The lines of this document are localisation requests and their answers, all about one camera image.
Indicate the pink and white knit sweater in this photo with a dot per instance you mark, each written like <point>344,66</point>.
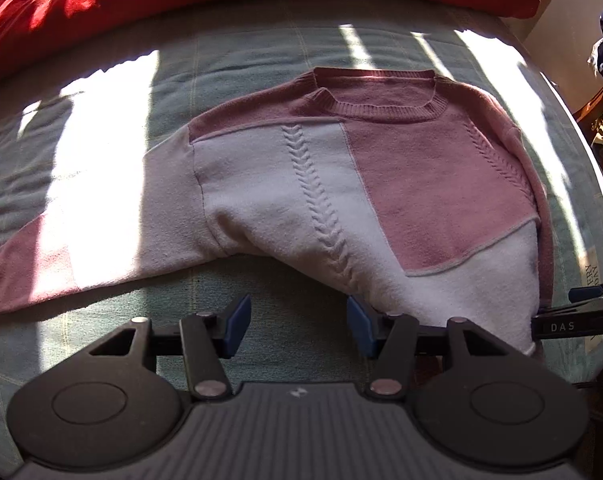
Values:
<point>281,185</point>

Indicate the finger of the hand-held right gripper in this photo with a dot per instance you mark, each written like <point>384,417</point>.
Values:
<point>596,293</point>

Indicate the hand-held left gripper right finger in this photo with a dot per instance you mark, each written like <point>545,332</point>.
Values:
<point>359,327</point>

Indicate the green checked blanket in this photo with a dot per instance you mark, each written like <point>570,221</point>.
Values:
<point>261,45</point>

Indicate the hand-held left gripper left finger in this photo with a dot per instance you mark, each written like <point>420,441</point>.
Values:
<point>239,325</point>

